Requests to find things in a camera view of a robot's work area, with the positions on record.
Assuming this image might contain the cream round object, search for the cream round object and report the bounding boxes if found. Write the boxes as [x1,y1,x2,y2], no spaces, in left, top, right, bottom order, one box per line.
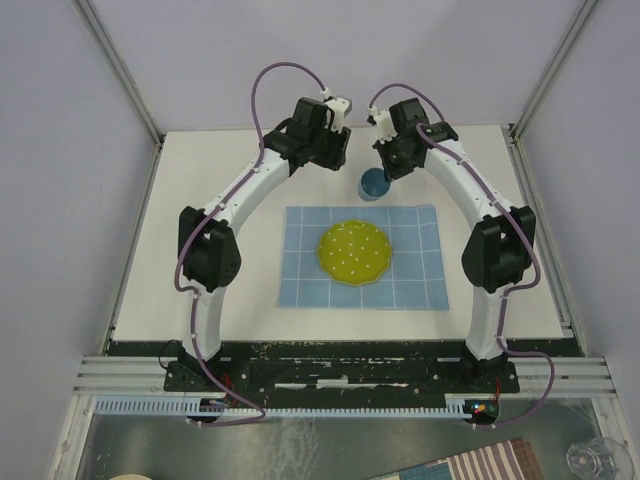
[110,474,151,480]

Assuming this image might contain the aluminium frame rail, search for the aluminium frame rail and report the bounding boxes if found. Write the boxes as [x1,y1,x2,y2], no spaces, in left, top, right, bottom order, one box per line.
[510,0,603,144]

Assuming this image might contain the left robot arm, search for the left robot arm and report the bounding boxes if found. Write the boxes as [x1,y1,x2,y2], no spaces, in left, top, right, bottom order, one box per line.
[174,97,352,390]

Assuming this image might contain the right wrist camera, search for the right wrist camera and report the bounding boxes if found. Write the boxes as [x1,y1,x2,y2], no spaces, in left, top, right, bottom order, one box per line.
[367,106,397,144]

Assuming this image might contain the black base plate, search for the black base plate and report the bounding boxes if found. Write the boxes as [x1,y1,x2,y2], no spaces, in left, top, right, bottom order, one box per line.
[165,340,520,401]

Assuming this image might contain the green dotted plate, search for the green dotted plate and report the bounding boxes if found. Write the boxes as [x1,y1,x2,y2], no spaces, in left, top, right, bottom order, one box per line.
[316,219,392,287]

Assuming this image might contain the striped folded cloth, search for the striped folded cloth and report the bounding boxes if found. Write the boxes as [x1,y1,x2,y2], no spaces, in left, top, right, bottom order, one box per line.
[378,437,544,480]

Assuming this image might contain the clear glass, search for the clear glass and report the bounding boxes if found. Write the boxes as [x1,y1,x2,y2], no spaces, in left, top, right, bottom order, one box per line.
[566,437,635,480]

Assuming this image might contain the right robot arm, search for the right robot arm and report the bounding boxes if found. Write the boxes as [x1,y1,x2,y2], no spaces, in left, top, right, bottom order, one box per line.
[368,98,541,391]

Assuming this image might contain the blue cup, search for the blue cup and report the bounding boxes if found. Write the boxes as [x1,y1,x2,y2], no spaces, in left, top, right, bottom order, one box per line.
[357,168,391,202]

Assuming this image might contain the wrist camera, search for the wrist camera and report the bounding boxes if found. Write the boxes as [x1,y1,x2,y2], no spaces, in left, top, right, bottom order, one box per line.
[367,106,397,144]
[321,88,352,133]

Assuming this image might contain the blue checked cloth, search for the blue checked cloth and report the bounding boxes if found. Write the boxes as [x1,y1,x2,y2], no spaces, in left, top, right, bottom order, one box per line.
[278,205,449,310]

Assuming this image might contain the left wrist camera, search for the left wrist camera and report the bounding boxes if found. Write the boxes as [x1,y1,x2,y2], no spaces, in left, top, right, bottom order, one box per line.
[321,88,352,133]

